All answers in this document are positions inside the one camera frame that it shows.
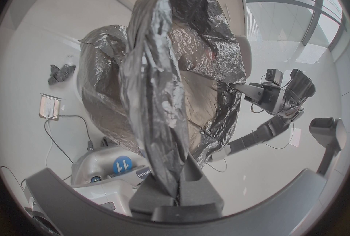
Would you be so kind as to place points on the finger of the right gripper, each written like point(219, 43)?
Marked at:
point(255, 100)
point(251, 89)

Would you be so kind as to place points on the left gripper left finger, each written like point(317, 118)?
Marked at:
point(147, 193)

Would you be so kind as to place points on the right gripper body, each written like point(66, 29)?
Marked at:
point(272, 98)

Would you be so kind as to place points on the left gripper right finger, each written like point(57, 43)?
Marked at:
point(199, 188)

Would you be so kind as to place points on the black plastic bag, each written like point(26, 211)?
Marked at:
point(153, 78)

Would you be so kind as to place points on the black plastic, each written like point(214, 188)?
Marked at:
point(58, 74)

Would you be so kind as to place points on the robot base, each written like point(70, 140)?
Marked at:
point(95, 163)

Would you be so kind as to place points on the white trash bin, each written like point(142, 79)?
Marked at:
point(245, 57)

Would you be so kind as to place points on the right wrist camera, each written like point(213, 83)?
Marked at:
point(274, 76)

